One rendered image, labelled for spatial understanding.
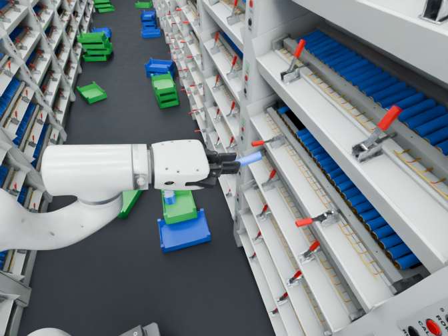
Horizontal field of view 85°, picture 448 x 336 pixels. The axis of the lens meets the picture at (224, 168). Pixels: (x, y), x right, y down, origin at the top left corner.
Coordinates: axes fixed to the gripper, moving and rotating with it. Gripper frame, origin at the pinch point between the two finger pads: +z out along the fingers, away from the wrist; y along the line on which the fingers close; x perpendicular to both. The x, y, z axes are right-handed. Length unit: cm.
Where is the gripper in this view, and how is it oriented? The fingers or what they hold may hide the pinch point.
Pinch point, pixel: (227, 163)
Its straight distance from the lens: 51.0
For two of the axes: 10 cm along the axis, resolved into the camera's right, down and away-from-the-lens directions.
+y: -2.7, -7.0, 6.6
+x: -2.0, 7.1, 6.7
